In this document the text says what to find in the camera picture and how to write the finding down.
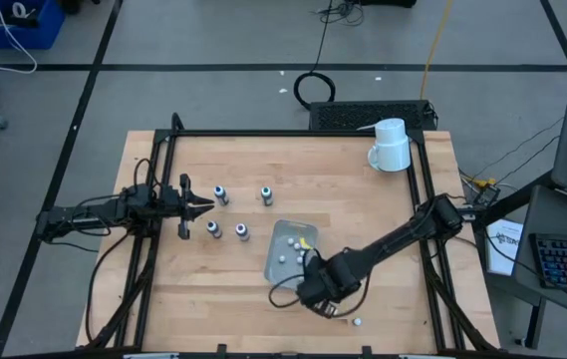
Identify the dark grey keyboard desk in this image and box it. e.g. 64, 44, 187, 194
481, 183, 567, 325

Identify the coiled black floor cable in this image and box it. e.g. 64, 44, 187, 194
292, 0, 337, 111

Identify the yellow power cable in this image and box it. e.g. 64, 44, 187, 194
420, 0, 456, 101

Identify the small black hub box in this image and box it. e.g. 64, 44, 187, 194
476, 184, 501, 206

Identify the clear plastic tray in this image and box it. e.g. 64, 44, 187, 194
262, 218, 320, 290

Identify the white floor cable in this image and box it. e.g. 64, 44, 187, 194
0, 0, 39, 75

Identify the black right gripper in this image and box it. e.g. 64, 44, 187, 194
296, 271, 359, 319

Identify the white cylindrical spot lamp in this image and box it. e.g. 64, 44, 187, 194
366, 118, 413, 174

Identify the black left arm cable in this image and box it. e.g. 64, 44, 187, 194
85, 231, 133, 346

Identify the tangled black cable bundle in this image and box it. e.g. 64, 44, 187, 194
315, 0, 367, 27

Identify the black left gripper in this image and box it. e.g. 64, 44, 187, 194
157, 173, 214, 240

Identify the black metal table frame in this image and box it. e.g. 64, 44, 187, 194
76, 112, 501, 359

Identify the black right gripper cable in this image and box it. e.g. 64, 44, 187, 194
267, 271, 315, 309

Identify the blue storage bin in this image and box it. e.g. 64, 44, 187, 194
0, 0, 67, 51

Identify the black perforated computer case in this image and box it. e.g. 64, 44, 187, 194
308, 99, 437, 132

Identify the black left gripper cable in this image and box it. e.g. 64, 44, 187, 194
134, 157, 160, 190

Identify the white printed booklet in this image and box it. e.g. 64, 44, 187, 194
484, 218, 524, 276

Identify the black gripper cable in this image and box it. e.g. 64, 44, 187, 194
267, 271, 315, 309
134, 157, 160, 190

